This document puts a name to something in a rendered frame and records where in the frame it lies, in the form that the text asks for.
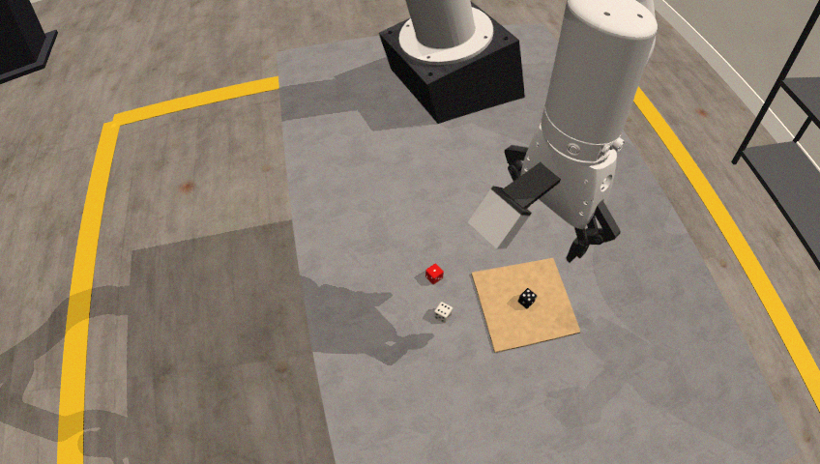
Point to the tan square mat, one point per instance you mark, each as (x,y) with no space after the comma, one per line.
(510,324)

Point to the white die with black pips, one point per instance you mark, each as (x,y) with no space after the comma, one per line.
(443,312)

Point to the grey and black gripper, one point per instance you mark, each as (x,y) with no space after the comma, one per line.
(581,181)

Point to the red die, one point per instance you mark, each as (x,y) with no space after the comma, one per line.
(434,273)

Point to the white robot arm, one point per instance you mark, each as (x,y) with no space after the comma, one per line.
(603,49)

